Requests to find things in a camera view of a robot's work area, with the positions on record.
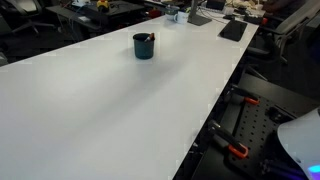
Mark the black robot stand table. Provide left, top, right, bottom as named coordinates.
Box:
left=191, top=73, right=320, bottom=180

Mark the dark blue mug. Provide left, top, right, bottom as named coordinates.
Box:
left=132, top=32, right=156, bottom=61

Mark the black desk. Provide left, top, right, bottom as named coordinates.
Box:
left=44, top=0, right=146, bottom=34

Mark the black tablet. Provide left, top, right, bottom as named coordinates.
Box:
left=218, top=19, right=249, bottom=43

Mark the black office chair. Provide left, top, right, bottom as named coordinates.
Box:
left=0, top=0, right=56, bottom=36

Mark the red marker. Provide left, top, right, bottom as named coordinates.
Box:
left=143, top=32, right=156, bottom=43

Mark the yellow and red toy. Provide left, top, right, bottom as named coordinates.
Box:
left=96, top=0, right=111, bottom=13

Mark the grey monitor stand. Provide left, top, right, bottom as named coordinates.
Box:
left=187, top=0, right=213, bottom=27

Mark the white mug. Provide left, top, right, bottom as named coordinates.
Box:
left=173, top=11, right=190, bottom=25

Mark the black clamp with orange handle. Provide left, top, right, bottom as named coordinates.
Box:
left=207, top=119, right=250, bottom=160
left=223, top=83, right=260, bottom=106

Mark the dark laptop screen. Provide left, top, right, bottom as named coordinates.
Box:
left=205, top=0, right=227, bottom=11

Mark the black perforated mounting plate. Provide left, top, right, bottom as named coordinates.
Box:
left=228, top=96, right=303, bottom=180

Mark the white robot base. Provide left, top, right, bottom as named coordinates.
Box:
left=277, top=107, right=320, bottom=180

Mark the grey office chair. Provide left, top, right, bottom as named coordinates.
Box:
left=246, top=0, right=320, bottom=64

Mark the red object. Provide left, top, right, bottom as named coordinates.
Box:
left=148, top=9, right=163, bottom=19

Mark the black box with red button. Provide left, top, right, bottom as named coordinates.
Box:
left=243, top=13, right=269, bottom=26

